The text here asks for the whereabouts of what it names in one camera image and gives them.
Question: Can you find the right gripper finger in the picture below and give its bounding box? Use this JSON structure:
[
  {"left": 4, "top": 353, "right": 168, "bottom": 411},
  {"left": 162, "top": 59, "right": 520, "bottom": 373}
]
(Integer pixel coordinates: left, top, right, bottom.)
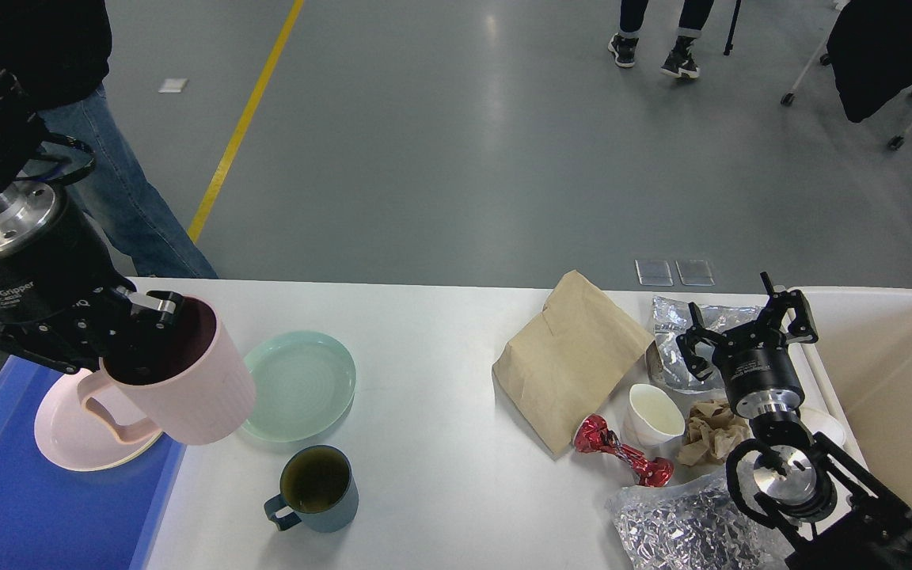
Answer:
[
  {"left": 675, "top": 302, "right": 730, "bottom": 382},
  {"left": 752, "top": 272, "right": 819, "bottom": 346}
]

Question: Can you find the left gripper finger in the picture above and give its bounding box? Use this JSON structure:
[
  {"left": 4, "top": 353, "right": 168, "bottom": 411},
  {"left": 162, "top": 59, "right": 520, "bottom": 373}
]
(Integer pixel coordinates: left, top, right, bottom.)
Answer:
[
  {"left": 104, "top": 290, "right": 184, "bottom": 382},
  {"left": 0, "top": 313, "right": 112, "bottom": 373}
]

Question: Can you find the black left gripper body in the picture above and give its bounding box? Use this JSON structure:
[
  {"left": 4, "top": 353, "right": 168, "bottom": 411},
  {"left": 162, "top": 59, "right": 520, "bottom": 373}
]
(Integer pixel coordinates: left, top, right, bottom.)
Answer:
[{"left": 0, "top": 180, "right": 136, "bottom": 325}]

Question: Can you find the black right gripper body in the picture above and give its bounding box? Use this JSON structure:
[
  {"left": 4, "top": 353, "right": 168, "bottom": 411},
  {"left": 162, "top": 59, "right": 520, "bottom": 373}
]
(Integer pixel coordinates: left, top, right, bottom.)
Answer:
[{"left": 714, "top": 331, "right": 806, "bottom": 419}]

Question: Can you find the pink mug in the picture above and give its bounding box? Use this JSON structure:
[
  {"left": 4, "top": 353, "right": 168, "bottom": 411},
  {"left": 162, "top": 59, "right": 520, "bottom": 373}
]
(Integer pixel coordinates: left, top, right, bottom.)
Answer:
[{"left": 77, "top": 296, "right": 257, "bottom": 445}]

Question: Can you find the light green plate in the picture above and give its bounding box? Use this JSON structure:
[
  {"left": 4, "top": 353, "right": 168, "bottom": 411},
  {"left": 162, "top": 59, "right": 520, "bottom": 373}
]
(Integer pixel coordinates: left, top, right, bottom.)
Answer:
[{"left": 243, "top": 331, "right": 357, "bottom": 443}]

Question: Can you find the dark teal mug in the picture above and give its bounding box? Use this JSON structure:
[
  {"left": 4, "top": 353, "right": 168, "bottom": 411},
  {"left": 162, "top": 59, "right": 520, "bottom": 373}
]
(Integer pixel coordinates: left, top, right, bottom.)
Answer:
[{"left": 264, "top": 445, "right": 359, "bottom": 533}]

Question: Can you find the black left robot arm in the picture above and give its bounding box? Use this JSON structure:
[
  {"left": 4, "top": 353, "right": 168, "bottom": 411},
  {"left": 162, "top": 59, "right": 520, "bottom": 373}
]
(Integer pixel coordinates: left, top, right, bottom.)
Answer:
[{"left": 0, "top": 65, "right": 184, "bottom": 386}]

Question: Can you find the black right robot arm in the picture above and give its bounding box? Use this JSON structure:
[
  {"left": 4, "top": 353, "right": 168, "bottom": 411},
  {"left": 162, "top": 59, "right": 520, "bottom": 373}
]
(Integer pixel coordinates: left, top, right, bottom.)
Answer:
[{"left": 677, "top": 273, "right": 912, "bottom": 569}]

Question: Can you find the crumpled brown paper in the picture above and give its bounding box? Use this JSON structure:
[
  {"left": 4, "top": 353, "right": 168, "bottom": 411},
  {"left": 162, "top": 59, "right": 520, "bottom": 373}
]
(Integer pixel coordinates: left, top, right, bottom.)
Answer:
[{"left": 677, "top": 398, "right": 753, "bottom": 466}]

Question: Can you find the white lid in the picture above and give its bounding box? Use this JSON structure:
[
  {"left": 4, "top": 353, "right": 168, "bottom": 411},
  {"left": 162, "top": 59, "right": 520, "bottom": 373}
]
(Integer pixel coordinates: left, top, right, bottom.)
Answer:
[{"left": 799, "top": 405, "right": 846, "bottom": 447}]

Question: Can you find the pink plate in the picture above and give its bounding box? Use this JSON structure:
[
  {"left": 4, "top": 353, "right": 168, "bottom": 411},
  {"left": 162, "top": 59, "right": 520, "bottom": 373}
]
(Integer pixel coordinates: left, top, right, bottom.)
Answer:
[{"left": 35, "top": 370, "right": 162, "bottom": 472}]

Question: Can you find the beige plastic bin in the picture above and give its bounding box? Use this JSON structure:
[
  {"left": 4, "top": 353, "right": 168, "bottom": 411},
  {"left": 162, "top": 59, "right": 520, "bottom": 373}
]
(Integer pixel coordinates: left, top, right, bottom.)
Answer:
[{"left": 804, "top": 287, "right": 912, "bottom": 507}]

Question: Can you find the white paper cup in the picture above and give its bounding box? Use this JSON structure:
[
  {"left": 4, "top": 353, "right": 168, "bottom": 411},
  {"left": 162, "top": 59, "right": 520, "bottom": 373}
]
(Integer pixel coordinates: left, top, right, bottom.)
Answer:
[{"left": 623, "top": 385, "right": 686, "bottom": 448}]

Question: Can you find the red foil wrapper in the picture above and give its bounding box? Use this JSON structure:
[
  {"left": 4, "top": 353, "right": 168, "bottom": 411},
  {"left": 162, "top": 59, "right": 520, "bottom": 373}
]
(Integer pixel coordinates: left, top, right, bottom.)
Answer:
[{"left": 572, "top": 414, "right": 675, "bottom": 488}]

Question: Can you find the brown paper bag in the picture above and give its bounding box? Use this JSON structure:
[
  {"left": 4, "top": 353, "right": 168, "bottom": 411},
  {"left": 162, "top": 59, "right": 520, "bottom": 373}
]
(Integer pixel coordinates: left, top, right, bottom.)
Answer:
[{"left": 492, "top": 270, "right": 654, "bottom": 457}]

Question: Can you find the crumpled silver foil bag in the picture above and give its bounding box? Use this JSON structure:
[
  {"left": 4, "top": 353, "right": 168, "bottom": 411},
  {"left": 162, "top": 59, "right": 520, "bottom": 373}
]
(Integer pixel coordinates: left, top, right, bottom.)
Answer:
[{"left": 606, "top": 469, "right": 792, "bottom": 569}]

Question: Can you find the blue plastic tray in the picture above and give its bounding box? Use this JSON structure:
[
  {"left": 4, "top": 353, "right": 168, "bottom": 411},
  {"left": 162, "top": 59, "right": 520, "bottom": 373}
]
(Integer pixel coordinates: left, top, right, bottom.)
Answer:
[{"left": 0, "top": 356, "right": 185, "bottom": 569}]

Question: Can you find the person in black and jeans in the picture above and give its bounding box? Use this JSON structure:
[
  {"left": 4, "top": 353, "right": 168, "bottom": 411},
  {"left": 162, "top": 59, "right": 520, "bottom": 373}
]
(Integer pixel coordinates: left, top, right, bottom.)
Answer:
[{"left": 0, "top": 1, "right": 217, "bottom": 280}]

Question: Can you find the black jacket on chair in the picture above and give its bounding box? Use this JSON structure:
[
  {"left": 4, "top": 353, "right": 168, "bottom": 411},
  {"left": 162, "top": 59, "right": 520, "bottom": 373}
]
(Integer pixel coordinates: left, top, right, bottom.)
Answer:
[{"left": 781, "top": 1, "right": 912, "bottom": 152}]

